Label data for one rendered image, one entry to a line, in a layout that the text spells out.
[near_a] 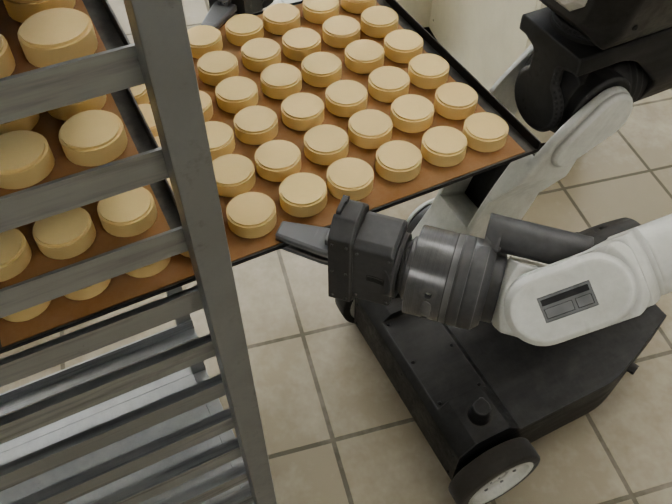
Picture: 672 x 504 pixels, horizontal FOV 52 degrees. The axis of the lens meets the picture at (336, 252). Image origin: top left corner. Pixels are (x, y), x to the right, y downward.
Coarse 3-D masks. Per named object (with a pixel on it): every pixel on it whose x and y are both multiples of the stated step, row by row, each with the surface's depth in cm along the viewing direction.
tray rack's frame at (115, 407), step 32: (160, 384) 152; (192, 384) 152; (96, 416) 147; (192, 416) 147; (0, 448) 142; (32, 448) 142; (128, 448) 142; (192, 448) 142; (32, 480) 138; (128, 480) 138; (192, 480) 138
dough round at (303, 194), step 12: (288, 180) 71; (300, 180) 71; (312, 180) 71; (288, 192) 70; (300, 192) 70; (312, 192) 70; (324, 192) 71; (288, 204) 70; (300, 204) 69; (312, 204) 70; (324, 204) 71; (300, 216) 70
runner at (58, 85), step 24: (120, 48) 45; (24, 72) 43; (48, 72) 43; (72, 72) 44; (96, 72) 45; (120, 72) 46; (0, 96) 43; (24, 96) 44; (48, 96) 45; (72, 96) 45; (96, 96) 46; (0, 120) 44
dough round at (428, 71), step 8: (416, 56) 85; (424, 56) 85; (432, 56) 85; (440, 56) 85; (416, 64) 84; (424, 64) 84; (432, 64) 84; (440, 64) 84; (448, 64) 85; (408, 72) 85; (416, 72) 83; (424, 72) 83; (432, 72) 83; (440, 72) 83; (448, 72) 84; (416, 80) 84; (424, 80) 83; (432, 80) 83; (440, 80) 83; (424, 88) 84; (432, 88) 84
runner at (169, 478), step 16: (224, 448) 96; (176, 464) 95; (192, 464) 95; (208, 464) 93; (144, 480) 93; (160, 480) 93; (176, 480) 92; (112, 496) 92; (128, 496) 89; (144, 496) 91
